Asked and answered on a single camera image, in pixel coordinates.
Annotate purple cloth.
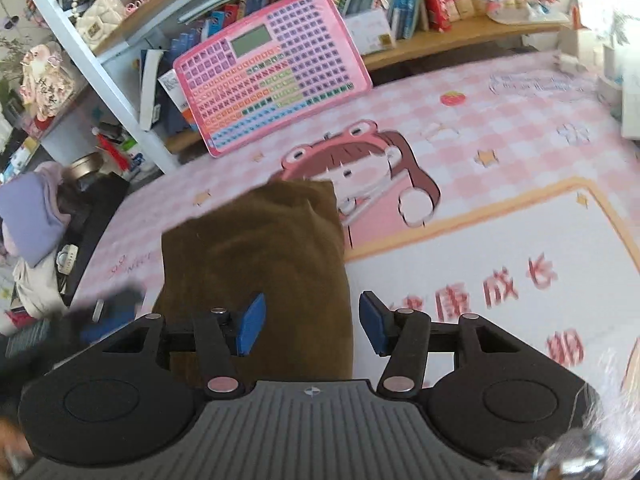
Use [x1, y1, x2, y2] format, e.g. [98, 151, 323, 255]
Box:
[0, 170, 68, 267]

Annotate white labelled card box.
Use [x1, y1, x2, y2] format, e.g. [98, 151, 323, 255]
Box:
[344, 7, 397, 57]

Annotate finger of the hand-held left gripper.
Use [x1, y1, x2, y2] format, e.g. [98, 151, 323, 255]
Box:
[75, 285, 147, 345]

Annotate pale pink cloth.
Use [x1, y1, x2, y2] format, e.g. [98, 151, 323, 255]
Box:
[35, 160, 73, 226]

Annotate white and wood bookshelf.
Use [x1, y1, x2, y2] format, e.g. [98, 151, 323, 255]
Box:
[25, 0, 576, 173]

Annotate white charger with cable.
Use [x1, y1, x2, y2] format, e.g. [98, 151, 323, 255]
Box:
[597, 42, 626, 106]

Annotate white leaning book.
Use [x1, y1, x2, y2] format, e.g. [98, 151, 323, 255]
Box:
[137, 47, 170, 133]

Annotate brown corduroy pants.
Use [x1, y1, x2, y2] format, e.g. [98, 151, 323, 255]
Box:
[151, 179, 357, 386]

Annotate shiny metal bead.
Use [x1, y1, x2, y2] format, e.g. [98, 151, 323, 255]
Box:
[532, 430, 610, 480]

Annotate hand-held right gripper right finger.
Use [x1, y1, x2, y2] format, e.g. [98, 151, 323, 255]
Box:
[359, 290, 536, 402]

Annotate round metal tin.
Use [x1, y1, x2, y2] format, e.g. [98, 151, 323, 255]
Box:
[69, 152, 107, 179]

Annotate pink toy learning tablet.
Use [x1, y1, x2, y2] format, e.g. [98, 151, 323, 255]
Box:
[171, 0, 374, 159]

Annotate white quilted handbag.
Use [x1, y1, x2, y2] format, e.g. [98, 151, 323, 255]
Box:
[71, 0, 127, 52]

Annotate beige cloth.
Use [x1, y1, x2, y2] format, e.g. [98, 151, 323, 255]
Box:
[10, 255, 68, 318]

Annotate small white device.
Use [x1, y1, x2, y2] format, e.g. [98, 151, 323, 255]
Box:
[56, 244, 80, 275]

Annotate green plant leaves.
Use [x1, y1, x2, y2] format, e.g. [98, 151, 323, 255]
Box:
[0, 35, 31, 106]

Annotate row of colourful books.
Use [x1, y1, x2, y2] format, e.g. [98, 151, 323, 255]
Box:
[155, 0, 501, 136]

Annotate pink checkered cartoon desk mat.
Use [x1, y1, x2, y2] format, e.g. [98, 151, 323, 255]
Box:
[75, 47, 640, 396]

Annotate black flat case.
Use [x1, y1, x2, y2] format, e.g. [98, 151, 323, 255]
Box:
[65, 175, 131, 301]

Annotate red tassel ornament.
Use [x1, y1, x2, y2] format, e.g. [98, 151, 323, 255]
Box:
[95, 127, 132, 161]

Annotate fluffy white fur trim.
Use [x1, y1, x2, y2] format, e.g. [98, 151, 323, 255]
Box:
[487, 345, 640, 480]

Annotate pink plush doll decoration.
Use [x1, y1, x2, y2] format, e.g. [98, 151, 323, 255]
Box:
[20, 42, 76, 122]

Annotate white plastic bottle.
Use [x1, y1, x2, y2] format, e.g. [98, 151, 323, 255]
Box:
[117, 137, 146, 171]

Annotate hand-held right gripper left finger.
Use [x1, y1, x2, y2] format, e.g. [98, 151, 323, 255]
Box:
[95, 292, 267, 403]

